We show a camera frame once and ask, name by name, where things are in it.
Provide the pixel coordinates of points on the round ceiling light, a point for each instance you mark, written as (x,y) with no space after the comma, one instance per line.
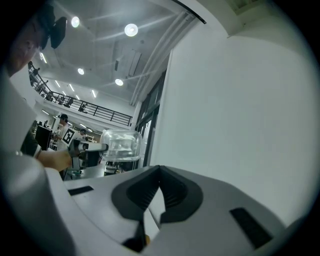
(131,30)
(75,22)
(119,82)
(80,71)

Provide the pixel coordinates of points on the black ceiling track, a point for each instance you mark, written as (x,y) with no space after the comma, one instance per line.
(192,12)

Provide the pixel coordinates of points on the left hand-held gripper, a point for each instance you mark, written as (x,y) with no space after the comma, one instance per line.
(68,136)

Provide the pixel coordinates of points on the black window frame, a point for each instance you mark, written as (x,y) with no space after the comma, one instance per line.
(152,112)

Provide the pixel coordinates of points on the person's left forearm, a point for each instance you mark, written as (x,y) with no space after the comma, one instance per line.
(53,160)

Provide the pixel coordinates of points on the white ceiling pipes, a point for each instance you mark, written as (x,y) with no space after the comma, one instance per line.
(162,50)

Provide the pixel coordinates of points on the row of ceiling strip lights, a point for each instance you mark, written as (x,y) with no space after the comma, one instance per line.
(43,58)

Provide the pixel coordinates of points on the black balcony railing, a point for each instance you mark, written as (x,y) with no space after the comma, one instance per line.
(100,112)

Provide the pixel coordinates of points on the black monitor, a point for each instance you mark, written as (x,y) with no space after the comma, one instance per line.
(43,137)

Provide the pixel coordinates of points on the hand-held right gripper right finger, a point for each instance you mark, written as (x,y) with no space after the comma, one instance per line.
(207,215)

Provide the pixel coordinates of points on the person's head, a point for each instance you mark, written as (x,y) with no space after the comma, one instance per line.
(22,45)

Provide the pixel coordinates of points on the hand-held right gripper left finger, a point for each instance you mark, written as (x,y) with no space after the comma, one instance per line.
(120,200)

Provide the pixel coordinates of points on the black head-mounted camera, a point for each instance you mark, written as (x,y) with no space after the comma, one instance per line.
(58,32)

